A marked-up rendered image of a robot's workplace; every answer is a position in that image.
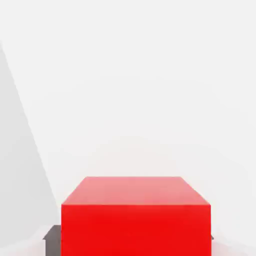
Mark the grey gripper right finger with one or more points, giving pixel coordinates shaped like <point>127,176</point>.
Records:
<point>212,237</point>

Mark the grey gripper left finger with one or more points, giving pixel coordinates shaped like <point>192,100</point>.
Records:
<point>53,241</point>

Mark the small red cube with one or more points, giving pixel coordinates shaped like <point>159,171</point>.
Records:
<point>136,228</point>

